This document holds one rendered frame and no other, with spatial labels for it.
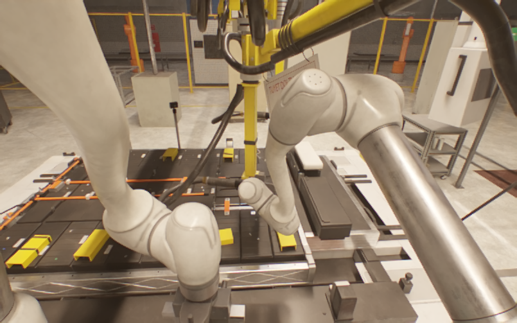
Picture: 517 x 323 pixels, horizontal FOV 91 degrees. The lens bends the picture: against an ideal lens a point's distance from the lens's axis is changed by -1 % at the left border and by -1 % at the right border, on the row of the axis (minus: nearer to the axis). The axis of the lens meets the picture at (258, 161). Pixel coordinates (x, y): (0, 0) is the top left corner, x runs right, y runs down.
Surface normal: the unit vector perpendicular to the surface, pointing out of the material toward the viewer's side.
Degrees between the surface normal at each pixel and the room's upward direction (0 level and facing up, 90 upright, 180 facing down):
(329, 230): 90
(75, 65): 104
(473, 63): 90
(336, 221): 0
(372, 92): 40
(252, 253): 0
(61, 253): 0
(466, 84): 90
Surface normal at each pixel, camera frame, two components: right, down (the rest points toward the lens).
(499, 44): -0.53, 0.46
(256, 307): 0.01, -0.89
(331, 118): 0.27, 0.70
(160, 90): 0.08, 0.46
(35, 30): 0.63, 0.63
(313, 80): 0.06, -0.41
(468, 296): -0.65, -0.18
